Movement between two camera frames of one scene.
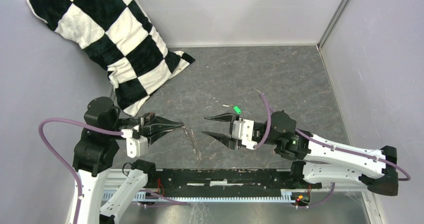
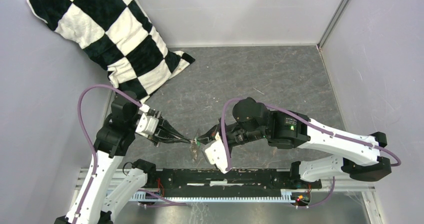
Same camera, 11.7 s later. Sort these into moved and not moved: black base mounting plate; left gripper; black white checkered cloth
Moved: left gripper
Not moved: black white checkered cloth; black base mounting plate
